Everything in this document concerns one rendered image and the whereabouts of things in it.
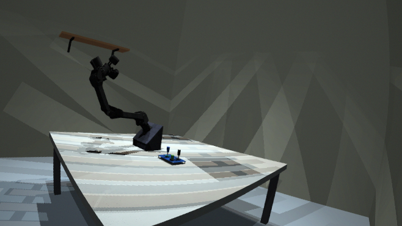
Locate blue circuit board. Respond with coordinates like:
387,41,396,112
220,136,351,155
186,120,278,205
158,147,186,165

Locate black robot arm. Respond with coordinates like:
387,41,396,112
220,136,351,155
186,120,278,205
89,56,152,133

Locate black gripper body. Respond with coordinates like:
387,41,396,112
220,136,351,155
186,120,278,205
102,55,119,72

